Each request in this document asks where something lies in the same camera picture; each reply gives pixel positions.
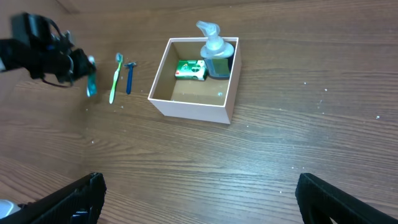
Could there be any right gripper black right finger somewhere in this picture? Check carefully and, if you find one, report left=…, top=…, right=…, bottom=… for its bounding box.
left=295, top=173, right=397, bottom=224

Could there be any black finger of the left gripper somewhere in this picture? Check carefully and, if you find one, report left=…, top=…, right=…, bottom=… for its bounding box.
left=73, top=49, right=96, bottom=80

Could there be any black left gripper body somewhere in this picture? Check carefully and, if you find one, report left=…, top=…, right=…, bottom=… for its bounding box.
left=29, top=30, right=75, bottom=84

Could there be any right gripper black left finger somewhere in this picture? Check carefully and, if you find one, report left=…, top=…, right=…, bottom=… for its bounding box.
left=1, top=172, right=106, bottom=224

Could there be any green soap bar packet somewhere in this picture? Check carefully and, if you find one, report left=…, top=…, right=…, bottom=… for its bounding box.
left=175, top=60, right=208, bottom=81

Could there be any clear soap pump bottle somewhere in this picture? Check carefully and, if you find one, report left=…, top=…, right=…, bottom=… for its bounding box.
left=196, top=21, right=234, bottom=80

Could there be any teal toothpaste tube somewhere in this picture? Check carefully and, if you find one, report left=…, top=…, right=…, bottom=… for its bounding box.
left=86, top=55, right=97, bottom=97

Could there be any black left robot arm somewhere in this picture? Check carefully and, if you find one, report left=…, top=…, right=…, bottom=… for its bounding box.
left=1, top=12, right=96, bottom=88

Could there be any green toothbrush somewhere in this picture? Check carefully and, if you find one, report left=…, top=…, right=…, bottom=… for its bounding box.
left=109, top=53, right=124, bottom=104

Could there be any blue disposable razor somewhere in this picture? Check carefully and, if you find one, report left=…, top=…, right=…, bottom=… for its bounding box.
left=124, top=62, right=136, bottom=95

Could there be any pink open box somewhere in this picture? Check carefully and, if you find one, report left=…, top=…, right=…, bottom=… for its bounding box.
left=148, top=37, right=242, bottom=124

